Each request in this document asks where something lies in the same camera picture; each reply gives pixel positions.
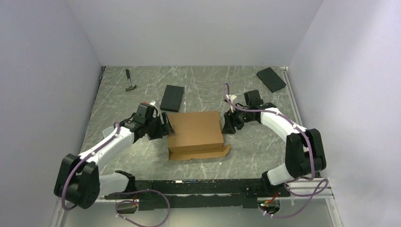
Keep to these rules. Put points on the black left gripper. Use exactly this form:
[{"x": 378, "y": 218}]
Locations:
[{"x": 163, "y": 130}]

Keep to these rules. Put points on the white plastic box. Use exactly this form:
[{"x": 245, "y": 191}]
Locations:
[{"x": 108, "y": 131}]

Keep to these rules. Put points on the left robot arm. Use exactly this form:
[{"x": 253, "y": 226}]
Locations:
[{"x": 79, "y": 183}]

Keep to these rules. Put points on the black handled hammer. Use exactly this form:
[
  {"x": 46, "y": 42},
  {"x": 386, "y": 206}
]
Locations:
[{"x": 131, "y": 86}]

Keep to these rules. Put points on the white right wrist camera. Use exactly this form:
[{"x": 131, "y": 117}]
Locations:
[{"x": 232, "y": 98}]

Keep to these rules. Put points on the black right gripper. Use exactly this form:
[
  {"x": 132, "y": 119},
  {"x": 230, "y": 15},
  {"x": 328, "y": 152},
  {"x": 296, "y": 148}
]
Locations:
[{"x": 229, "y": 126}]

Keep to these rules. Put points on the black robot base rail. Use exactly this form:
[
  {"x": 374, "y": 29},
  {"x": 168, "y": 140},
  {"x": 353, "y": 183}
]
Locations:
[{"x": 161, "y": 194}]

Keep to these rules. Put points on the brown cardboard box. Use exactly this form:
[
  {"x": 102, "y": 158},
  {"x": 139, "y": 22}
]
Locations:
[{"x": 197, "y": 135}]

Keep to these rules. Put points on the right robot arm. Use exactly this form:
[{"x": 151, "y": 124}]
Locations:
[{"x": 304, "y": 153}]

